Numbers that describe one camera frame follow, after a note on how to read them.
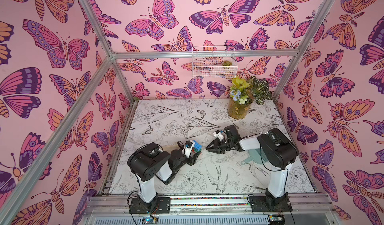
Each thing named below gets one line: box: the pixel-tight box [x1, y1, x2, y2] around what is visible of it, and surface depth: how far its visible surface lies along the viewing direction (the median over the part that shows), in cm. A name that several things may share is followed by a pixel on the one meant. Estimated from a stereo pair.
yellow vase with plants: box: [227, 75, 273, 119], surface depth 98 cm
